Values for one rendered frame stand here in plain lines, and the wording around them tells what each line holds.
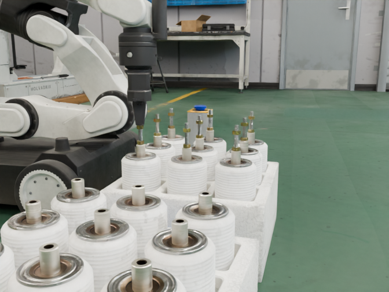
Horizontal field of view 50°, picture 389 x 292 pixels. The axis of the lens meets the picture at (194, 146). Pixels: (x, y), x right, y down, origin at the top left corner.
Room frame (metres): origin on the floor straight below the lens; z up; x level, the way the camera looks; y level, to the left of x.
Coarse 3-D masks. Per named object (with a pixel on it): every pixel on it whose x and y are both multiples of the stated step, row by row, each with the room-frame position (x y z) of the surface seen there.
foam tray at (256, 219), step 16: (272, 176) 1.06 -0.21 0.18; (112, 192) 0.93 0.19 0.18; (128, 192) 0.93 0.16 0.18; (160, 192) 0.93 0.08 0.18; (256, 192) 0.97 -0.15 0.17; (272, 192) 1.02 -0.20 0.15; (176, 208) 0.89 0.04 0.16; (240, 208) 0.85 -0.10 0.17; (256, 208) 0.84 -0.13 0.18; (272, 208) 1.05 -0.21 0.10; (240, 224) 0.85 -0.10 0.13; (256, 224) 0.84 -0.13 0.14; (272, 224) 1.07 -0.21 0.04
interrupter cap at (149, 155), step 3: (129, 153) 1.01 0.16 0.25; (132, 153) 1.02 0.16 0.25; (135, 153) 1.02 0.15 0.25; (147, 153) 1.02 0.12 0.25; (150, 153) 1.02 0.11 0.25; (153, 153) 1.01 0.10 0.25; (126, 156) 0.98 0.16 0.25; (129, 156) 0.98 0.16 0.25; (132, 156) 0.99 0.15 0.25; (135, 156) 0.99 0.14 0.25; (147, 156) 0.99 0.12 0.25; (150, 156) 0.98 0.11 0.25; (153, 156) 0.98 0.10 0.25; (132, 159) 0.96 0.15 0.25; (135, 159) 0.96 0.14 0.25; (138, 159) 0.96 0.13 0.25; (141, 159) 0.96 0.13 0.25; (144, 159) 0.96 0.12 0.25; (147, 159) 0.96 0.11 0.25
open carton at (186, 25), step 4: (200, 16) 5.68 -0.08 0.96; (204, 16) 5.77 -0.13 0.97; (208, 16) 5.86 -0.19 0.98; (184, 20) 5.77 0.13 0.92; (188, 20) 5.75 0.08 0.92; (192, 20) 5.72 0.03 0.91; (196, 20) 5.71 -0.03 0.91; (200, 20) 5.80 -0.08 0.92; (204, 20) 5.89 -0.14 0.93; (176, 24) 5.84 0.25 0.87; (180, 24) 5.92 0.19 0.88; (184, 24) 5.77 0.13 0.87; (188, 24) 5.75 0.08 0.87; (192, 24) 5.72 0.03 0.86; (196, 24) 5.71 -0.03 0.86; (200, 24) 5.81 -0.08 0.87; (184, 28) 5.77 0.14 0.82; (188, 28) 5.75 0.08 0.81; (192, 28) 5.72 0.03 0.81; (196, 28) 5.71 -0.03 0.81; (200, 28) 5.81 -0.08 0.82
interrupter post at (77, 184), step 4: (72, 180) 0.70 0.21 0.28; (76, 180) 0.71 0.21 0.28; (80, 180) 0.70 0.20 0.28; (72, 184) 0.70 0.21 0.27; (76, 184) 0.70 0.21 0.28; (80, 184) 0.70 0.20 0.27; (84, 184) 0.71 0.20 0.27; (72, 188) 0.70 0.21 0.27; (76, 188) 0.70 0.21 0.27; (80, 188) 0.70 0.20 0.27; (84, 188) 0.71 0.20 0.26; (72, 192) 0.70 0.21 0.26; (76, 192) 0.70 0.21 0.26; (80, 192) 0.70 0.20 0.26; (84, 192) 0.70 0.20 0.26; (72, 196) 0.70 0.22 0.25; (76, 196) 0.70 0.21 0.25; (80, 196) 0.70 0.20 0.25
